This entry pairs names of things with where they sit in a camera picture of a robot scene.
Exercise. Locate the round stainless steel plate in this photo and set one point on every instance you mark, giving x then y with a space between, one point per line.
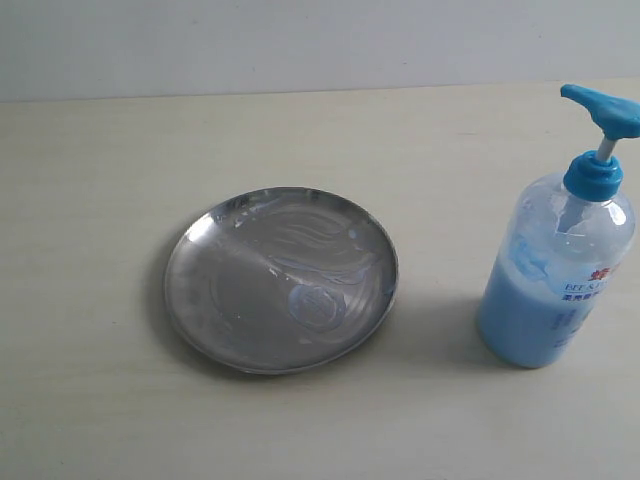
227 280

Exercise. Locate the blue pump lotion bottle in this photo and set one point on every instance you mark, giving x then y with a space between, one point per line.
566 237

